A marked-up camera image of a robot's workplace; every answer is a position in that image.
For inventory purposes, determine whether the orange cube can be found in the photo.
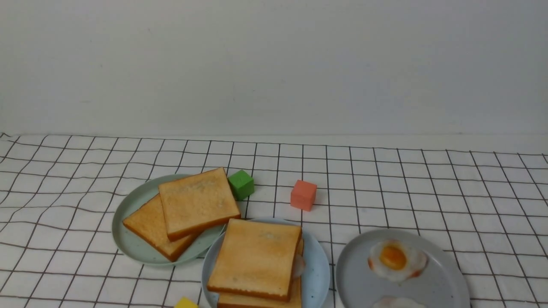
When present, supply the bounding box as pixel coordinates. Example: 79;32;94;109
290;180;317;212

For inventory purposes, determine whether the green plate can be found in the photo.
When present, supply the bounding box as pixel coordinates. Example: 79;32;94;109
111;174;226;267

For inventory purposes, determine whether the grey plate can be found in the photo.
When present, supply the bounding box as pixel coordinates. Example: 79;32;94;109
335;229;470;308

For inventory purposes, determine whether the yellow cube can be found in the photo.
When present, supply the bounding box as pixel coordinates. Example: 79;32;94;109
173;297;199;308

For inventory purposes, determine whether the green cube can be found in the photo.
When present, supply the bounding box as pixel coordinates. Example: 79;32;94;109
228;170;255;201

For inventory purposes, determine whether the toast slice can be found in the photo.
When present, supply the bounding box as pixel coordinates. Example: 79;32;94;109
207;218;303;302
123;194;201;262
158;167;241;241
217;276;302;308

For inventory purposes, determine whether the white grid tablecloth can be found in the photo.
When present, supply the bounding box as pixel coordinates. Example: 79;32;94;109
0;133;548;308

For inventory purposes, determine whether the light blue plate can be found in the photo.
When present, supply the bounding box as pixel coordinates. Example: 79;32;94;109
202;218;331;308

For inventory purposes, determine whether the fried egg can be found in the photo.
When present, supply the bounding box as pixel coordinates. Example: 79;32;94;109
368;239;428;283
292;254;306;279

